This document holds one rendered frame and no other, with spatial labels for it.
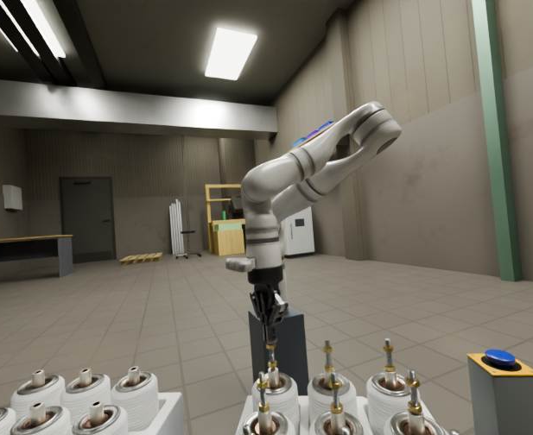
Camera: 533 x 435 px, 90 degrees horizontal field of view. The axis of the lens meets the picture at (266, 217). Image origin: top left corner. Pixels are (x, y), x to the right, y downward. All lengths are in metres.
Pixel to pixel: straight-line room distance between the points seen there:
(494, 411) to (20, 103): 6.40
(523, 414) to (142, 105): 6.00
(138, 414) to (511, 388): 0.70
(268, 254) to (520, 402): 0.47
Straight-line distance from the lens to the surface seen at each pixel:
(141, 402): 0.74
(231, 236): 5.99
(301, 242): 4.57
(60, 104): 6.19
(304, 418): 0.69
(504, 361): 0.64
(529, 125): 2.89
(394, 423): 0.57
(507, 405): 0.65
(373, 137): 0.67
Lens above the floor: 0.58
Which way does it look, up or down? 2 degrees up
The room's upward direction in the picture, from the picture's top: 4 degrees counter-clockwise
